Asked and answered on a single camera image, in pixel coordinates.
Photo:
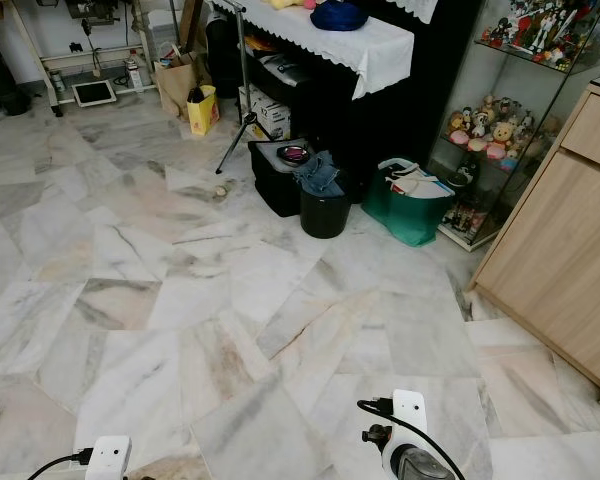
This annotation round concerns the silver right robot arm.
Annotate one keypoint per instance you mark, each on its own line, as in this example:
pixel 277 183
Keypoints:
pixel 422 467

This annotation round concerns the green storage bag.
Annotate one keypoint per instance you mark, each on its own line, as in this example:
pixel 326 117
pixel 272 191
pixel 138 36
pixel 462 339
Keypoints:
pixel 400 220

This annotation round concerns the black round bin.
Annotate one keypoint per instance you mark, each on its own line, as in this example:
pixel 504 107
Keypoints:
pixel 323 215

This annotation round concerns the blue jeans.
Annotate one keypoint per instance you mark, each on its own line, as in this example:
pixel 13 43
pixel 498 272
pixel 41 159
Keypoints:
pixel 320 174

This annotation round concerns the light wood cabinet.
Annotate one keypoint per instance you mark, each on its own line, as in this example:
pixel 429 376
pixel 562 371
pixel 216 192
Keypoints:
pixel 555 230

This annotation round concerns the black fabric case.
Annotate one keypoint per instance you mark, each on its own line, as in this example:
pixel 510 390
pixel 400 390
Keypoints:
pixel 270 182

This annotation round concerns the small round beige object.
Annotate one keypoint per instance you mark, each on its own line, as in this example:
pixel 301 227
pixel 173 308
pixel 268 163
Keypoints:
pixel 220 189

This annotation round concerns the black piano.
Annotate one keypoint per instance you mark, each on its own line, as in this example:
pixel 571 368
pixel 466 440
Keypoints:
pixel 390 115

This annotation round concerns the yellow bear plush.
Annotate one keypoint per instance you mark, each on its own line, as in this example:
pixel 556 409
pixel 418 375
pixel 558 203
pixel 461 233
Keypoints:
pixel 503 133

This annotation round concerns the white cardboard box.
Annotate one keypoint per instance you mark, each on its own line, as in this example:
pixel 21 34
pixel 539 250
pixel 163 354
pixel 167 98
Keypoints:
pixel 268 112

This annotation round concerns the yellow paper bag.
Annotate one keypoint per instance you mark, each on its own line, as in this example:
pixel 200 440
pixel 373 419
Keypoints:
pixel 202 112

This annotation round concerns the glass display shelf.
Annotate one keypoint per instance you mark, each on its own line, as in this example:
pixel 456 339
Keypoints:
pixel 530 90

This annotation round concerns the black tripod stand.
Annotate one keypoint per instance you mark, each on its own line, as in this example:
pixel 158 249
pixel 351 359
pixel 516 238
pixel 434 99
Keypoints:
pixel 244 80

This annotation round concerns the white lace tablecloth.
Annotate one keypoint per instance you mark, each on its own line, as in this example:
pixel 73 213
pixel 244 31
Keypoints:
pixel 370 50

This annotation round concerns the brown paper bag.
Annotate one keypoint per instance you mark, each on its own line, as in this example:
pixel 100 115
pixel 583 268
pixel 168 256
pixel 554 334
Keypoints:
pixel 175 85

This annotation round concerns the navy blue cushion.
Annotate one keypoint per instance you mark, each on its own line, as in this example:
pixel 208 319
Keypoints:
pixel 339 16

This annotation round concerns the yellow plush toy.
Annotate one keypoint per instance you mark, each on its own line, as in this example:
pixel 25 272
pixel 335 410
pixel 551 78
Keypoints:
pixel 285 3

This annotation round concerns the white framed tablet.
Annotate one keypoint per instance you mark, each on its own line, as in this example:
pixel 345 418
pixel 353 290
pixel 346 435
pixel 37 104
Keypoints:
pixel 93 93

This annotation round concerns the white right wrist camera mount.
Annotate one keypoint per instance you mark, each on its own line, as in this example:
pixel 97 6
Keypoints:
pixel 408 420

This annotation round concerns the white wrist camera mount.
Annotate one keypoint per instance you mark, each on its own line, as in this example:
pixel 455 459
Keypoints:
pixel 408 420
pixel 108 458

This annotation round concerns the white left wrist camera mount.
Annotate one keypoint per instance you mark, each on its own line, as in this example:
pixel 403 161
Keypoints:
pixel 108 458

